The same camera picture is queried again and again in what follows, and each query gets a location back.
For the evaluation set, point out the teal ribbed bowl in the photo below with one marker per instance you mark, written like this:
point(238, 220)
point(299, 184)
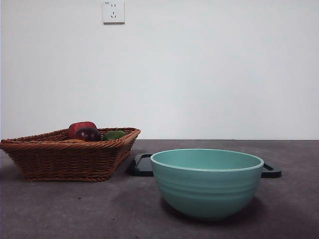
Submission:
point(207, 189)

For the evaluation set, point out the green fruit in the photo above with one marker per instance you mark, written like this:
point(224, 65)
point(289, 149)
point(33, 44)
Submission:
point(113, 135)

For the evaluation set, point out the black rectangular tray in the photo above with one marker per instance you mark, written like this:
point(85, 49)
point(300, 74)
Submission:
point(143, 167)

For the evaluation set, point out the dark purple round fruit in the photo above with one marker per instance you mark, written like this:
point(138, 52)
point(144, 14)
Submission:
point(87, 135)

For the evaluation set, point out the red apple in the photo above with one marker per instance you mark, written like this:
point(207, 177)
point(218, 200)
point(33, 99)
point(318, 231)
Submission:
point(81, 125)

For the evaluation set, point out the brown wicker basket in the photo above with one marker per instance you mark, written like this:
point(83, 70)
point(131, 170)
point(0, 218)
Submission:
point(64, 161)

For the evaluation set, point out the white wall socket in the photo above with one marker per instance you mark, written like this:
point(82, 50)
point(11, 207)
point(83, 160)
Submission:
point(113, 12)

